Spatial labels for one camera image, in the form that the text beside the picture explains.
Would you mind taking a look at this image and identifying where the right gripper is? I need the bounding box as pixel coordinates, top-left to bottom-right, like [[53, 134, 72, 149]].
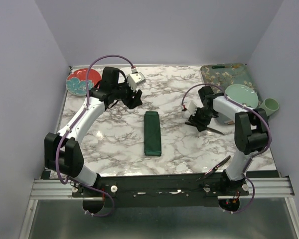
[[188, 106, 215, 132]]

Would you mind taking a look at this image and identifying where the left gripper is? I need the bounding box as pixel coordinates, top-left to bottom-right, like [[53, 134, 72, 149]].
[[112, 78, 143, 110]]

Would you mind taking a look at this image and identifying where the dark green cloth napkin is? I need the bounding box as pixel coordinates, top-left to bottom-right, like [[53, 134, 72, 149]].
[[144, 111, 162, 156]]

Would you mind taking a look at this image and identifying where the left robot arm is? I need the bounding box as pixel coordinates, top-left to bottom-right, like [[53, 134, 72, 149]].
[[44, 67, 146, 197]]

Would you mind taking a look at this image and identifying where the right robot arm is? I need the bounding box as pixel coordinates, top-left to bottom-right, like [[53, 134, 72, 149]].
[[181, 83, 272, 195]]

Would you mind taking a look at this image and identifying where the floral teal serving tray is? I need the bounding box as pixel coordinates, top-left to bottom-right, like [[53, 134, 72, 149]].
[[200, 62, 270, 125]]

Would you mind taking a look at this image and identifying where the light green plate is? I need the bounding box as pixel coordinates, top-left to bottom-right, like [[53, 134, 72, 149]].
[[225, 84, 259, 109]]

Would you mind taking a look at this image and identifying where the red plate with blue flower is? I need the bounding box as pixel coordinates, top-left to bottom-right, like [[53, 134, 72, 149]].
[[66, 68, 101, 97]]

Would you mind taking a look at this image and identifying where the light green cup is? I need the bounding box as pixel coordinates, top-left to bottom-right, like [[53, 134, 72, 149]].
[[259, 98, 280, 117]]

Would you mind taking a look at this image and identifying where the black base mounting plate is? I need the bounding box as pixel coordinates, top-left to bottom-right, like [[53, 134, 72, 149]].
[[72, 174, 250, 209]]

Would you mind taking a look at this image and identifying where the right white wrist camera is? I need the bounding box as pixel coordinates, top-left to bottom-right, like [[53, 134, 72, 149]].
[[185, 101, 197, 116]]

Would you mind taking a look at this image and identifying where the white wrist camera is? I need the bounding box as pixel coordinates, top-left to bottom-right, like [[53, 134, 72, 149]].
[[185, 101, 197, 116], [127, 73, 146, 91]]

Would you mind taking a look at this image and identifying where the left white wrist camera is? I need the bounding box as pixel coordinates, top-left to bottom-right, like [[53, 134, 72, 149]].
[[127, 73, 146, 91]]

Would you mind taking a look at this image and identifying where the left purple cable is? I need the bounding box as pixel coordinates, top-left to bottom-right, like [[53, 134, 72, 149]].
[[56, 54, 137, 218]]

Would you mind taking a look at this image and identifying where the purple cable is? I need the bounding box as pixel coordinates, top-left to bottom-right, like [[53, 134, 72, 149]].
[[56, 54, 137, 218], [181, 84, 273, 215]]

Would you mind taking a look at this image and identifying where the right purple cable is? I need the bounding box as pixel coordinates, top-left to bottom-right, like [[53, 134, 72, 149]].
[[181, 84, 273, 215]]

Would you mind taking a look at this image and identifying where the aluminium frame rail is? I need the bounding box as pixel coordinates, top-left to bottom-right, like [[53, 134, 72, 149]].
[[30, 177, 295, 200]]

